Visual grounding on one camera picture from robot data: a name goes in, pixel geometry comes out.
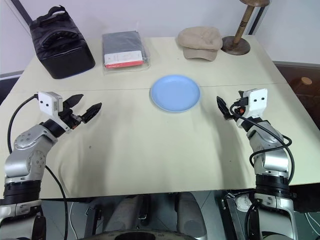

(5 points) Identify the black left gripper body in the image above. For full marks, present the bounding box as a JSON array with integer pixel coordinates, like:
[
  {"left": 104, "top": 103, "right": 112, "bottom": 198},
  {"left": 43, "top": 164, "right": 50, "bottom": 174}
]
[{"left": 58, "top": 106, "right": 83, "bottom": 131}]

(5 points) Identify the beige flat cap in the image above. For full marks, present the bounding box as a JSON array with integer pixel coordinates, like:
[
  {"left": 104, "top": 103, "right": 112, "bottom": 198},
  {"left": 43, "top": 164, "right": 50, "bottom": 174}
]
[{"left": 177, "top": 26, "right": 224, "bottom": 62}]

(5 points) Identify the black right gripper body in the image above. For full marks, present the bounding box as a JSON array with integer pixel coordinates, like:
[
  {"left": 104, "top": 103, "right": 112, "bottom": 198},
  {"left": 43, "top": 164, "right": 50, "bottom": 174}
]
[{"left": 227, "top": 90, "right": 249, "bottom": 121}]

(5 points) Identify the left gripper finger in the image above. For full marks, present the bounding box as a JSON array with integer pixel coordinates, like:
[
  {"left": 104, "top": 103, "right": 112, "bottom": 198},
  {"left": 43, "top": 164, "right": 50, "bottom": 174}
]
[
  {"left": 80, "top": 102, "right": 103, "bottom": 124},
  {"left": 62, "top": 93, "right": 84, "bottom": 111}
]

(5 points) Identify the black padded bag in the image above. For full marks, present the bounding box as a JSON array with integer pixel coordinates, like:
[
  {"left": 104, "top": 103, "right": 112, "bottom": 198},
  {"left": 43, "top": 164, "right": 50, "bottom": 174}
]
[{"left": 29, "top": 5, "right": 97, "bottom": 80}]

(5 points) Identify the dark brown side table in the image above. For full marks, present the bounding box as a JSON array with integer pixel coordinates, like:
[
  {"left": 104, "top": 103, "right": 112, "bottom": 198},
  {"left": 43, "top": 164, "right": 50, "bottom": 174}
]
[{"left": 272, "top": 60, "right": 320, "bottom": 133}]

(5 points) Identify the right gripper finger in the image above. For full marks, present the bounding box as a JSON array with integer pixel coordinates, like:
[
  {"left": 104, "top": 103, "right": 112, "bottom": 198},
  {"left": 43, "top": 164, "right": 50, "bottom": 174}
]
[{"left": 216, "top": 95, "right": 232, "bottom": 122}]

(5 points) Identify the grey rounded robot leg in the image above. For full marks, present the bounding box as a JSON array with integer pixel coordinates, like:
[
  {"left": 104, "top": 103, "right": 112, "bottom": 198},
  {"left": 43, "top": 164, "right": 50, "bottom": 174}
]
[{"left": 175, "top": 191, "right": 209, "bottom": 238}]

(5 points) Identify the thin white cable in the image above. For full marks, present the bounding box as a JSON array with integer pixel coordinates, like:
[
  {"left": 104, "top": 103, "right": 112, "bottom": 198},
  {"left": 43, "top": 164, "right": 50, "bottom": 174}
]
[{"left": 68, "top": 201, "right": 79, "bottom": 235}]

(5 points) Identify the dark rounded robot waist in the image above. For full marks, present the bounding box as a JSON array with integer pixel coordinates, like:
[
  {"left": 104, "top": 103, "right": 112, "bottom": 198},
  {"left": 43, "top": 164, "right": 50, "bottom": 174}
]
[{"left": 83, "top": 229, "right": 210, "bottom": 240}]

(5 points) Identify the cream tablecloth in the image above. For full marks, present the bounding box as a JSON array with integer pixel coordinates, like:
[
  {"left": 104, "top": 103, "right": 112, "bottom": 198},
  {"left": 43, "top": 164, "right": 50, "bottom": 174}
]
[{"left": 0, "top": 34, "right": 320, "bottom": 201}]

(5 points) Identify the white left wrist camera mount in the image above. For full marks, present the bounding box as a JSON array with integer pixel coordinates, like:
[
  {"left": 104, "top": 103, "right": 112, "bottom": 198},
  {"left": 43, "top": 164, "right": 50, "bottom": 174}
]
[{"left": 37, "top": 91, "right": 64, "bottom": 131}]

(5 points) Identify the packaged dark cloth, red label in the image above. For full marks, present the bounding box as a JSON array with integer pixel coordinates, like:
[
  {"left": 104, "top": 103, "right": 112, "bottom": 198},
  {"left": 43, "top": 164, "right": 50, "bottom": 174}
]
[{"left": 101, "top": 29, "right": 152, "bottom": 74}]

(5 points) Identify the light blue round plate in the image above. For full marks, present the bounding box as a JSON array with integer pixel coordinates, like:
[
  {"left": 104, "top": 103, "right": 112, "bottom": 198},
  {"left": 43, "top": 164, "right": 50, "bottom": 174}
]
[{"left": 149, "top": 73, "right": 202, "bottom": 113}]

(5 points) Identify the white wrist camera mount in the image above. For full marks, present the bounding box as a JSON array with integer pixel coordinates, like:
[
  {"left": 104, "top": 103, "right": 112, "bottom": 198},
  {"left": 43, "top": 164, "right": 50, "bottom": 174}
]
[
  {"left": 37, "top": 91, "right": 64, "bottom": 131},
  {"left": 243, "top": 87, "right": 269, "bottom": 119}
]

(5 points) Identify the brown wooden hat stand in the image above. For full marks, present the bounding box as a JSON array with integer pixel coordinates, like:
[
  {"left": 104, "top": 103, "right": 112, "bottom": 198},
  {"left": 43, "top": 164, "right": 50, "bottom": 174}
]
[{"left": 221, "top": 0, "right": 261, "bottom": 56}]

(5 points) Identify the black metal frame bar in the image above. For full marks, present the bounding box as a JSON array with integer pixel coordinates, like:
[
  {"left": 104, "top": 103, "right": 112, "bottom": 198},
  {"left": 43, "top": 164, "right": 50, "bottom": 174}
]
[{"left": 248, "top": 0, "right": 267, "bottom": 35}]

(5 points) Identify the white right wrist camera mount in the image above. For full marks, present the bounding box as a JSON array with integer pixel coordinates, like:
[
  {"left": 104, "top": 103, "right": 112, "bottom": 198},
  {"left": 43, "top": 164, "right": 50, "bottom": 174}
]
[{"left": 243, "top": 87, "right": 269, "bottom": 119}]

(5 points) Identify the black diagonal strip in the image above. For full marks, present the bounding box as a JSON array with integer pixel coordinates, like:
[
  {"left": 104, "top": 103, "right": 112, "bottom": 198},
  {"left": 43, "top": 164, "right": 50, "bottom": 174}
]
[{"left": 12, "top": 0, "right": 35, "bottom": 29}]

